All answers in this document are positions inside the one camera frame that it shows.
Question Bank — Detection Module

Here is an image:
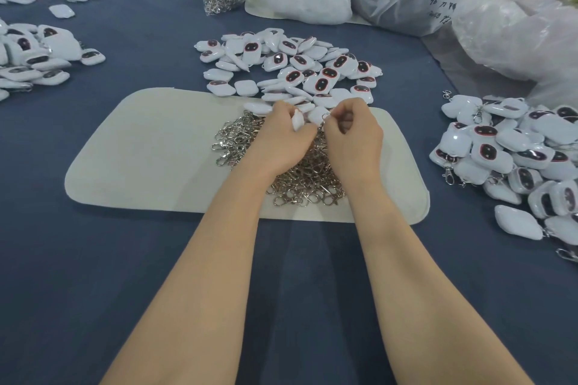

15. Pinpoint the person's left hand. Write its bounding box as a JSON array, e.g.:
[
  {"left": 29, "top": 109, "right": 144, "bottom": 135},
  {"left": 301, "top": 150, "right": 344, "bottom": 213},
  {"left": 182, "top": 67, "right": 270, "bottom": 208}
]
[{"left": 242, "top": 100, "right": 320, "bottom": 185}]

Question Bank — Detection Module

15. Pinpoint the person's right hand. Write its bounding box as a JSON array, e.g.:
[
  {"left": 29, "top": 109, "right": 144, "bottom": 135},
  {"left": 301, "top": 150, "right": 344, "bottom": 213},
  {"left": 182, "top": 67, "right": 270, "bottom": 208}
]
[{"left": 323, "top": 97, "right": 385, "bottom": 192}]

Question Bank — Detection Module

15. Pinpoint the white fob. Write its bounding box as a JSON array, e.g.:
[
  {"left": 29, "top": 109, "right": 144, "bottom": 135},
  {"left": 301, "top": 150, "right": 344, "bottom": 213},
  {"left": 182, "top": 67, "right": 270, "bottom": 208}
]
[{"left": 289, "top": 108, "right": 308, "bottom": 133}]

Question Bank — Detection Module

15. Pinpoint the pile of metal clasps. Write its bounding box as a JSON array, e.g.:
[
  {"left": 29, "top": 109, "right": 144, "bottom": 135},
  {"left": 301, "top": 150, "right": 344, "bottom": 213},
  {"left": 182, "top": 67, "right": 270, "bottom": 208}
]
[{"left": 212, "top": 109, "right": 346, "bottom": 208}]

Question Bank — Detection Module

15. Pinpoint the pile of finished fobs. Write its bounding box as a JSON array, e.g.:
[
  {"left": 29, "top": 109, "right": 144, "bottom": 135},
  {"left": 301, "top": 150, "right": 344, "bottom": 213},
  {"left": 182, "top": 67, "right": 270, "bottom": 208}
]
[{"left": 429, "top": 90, "right": 578, "bottom": 264}]

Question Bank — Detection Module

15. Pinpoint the person's right forearm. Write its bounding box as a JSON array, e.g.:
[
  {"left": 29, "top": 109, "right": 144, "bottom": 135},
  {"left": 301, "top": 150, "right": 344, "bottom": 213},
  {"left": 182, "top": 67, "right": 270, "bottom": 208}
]
[{"left": 349, "top": 177, "right": 534, "bottom": 385}]

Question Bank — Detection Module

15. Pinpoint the person's left forearm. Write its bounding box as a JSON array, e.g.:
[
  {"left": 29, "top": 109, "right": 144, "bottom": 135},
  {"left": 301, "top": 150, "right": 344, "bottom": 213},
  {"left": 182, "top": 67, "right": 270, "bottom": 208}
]
[{"left": 101, "top": 171, "right": 294, "bottom": 385}]

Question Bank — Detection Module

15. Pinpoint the cream felt work mat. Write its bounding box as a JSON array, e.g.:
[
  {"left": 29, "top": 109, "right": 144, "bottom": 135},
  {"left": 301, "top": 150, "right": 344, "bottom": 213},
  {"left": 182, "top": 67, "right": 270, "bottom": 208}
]
[{"left": 64, "top": 87, "right": 431, "bottom": 225}]

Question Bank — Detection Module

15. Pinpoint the crumpled clear plastic bag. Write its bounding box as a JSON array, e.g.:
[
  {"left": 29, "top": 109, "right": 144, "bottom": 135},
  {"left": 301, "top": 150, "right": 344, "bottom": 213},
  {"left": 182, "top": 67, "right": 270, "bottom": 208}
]
[{"left": 452, "top": 0, "right": 578, "bottom": 111}]

